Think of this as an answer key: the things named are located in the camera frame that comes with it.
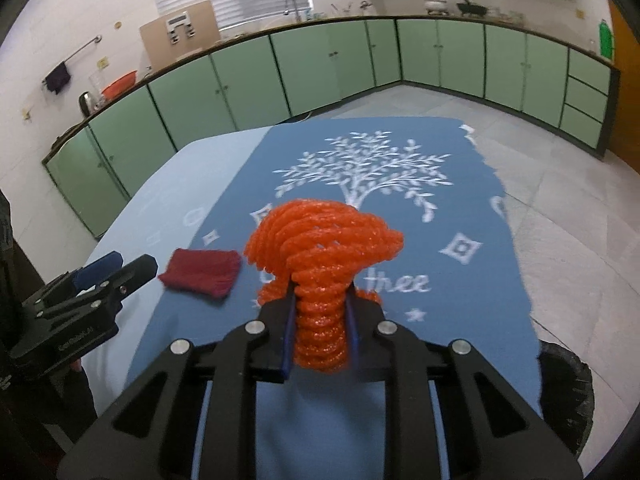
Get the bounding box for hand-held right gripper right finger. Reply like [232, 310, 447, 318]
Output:
[345, 290, 585, 480]

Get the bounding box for round bin with black bag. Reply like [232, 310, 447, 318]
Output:
[537, 345, 596, 456]

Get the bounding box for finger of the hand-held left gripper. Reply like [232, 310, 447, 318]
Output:
[32, 254, 160, 321]
[20, 251, 124, 306]

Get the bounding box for dark hanging cloth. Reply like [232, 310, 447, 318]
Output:
[44, 62, 72, 95]

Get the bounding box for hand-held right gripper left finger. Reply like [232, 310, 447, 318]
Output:
[57, 280, 301, 480]

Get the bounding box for red plastic basin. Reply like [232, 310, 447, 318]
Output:
[101, 71, 138, 98]

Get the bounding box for green thermos flask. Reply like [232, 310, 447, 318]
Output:
[598, 19, 615, 60]

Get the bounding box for brown cardboard box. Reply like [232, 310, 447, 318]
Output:
[139, 0, 221, 60]

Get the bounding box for orange foam fruit net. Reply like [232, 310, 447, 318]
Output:
[244, 199, 405, 373]

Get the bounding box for blue tree print tablecloth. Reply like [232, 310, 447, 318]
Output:
[82, 117, 543, 480]

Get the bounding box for green lower kitchen cabinets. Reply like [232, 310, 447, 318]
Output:
[41, 14, 622, 241]

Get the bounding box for row of glass jars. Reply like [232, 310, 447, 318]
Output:
[487, 5, 526, 23]

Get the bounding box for metal towel bar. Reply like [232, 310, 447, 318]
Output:
[42, 35, 102, 86]

